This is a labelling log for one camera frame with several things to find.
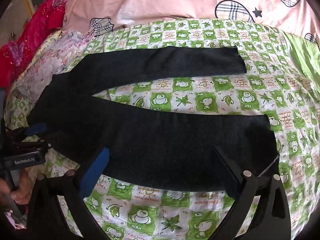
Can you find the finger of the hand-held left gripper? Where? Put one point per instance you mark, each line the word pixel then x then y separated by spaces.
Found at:
pixel 37 129

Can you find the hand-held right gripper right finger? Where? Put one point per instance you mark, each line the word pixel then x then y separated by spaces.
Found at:
pixel 230 177

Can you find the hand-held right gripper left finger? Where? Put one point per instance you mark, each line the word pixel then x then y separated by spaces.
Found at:
pixel 96 172

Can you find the black pants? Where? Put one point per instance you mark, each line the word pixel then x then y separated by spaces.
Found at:
pixel 150 150

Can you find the person's left hand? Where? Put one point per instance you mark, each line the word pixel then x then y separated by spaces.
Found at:
pixel 22 186

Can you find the pale floral cloth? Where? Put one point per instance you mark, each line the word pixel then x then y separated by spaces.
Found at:
pixel 50 62

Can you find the green checked bedsheet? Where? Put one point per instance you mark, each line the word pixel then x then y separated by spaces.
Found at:
pixel 207 100

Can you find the red garment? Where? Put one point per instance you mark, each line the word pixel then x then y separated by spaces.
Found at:
pixel 37 30

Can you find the light green cloth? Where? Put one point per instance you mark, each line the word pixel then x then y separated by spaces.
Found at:
pixel 305 55

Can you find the pink quilt with plaid hearts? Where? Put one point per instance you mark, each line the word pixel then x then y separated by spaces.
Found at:
pixel 187 0

